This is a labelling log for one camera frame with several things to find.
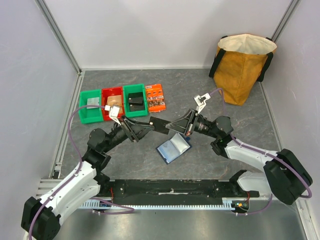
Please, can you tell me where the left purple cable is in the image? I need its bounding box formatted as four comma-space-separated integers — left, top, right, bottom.
26, 104, 136, 240

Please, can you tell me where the aluminium frame rail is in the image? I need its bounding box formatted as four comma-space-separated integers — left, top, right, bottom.
36, 178, 310, 211

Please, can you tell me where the orange blister pack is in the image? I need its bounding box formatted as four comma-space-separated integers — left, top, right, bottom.
145, 83, 166, 113

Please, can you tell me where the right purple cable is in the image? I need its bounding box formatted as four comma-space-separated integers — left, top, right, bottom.
209, 87, 313, 217

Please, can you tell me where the blue card holder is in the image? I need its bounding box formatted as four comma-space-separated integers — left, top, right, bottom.
156, 133, 192, 165

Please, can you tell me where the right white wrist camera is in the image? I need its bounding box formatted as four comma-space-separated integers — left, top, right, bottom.
193, 93, 211, 114

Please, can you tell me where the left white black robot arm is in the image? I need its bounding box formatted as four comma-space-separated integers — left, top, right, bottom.
21, 116, 155, 240

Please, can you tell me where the red bin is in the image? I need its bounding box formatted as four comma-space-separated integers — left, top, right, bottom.
101, 86, 125, 118

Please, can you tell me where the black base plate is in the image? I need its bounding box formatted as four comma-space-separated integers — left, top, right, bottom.
98, 179, 260, 198

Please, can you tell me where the left green bin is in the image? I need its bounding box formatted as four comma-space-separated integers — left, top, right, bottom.
78, 89, 104, 124

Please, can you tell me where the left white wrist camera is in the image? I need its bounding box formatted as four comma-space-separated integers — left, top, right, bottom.
104, 105, 121, 125

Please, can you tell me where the purple cable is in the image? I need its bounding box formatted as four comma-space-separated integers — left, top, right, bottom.
26, 104, 136, 240
209, 87, 313, 217

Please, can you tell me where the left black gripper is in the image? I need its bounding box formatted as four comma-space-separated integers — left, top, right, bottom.
102, 114, 155, 153

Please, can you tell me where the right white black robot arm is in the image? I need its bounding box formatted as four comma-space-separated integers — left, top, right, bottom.
165, 109, 313, 205

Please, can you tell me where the yellow tote bag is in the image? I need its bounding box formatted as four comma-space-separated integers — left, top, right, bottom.
208, 33, 277, 106

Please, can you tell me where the right green bin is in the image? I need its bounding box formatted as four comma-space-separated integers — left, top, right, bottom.
123, 83, 148, 118

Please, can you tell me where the silver card in bin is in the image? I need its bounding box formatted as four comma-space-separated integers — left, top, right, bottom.
86, 97, 100, 109

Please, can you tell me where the green bin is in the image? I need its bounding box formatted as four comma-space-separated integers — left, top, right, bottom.
78, 89, 104, 124
123, 83, 148, 118

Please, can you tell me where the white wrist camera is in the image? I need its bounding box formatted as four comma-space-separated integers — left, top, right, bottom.
193, 93, 211, 114
104, 105, 121, 125

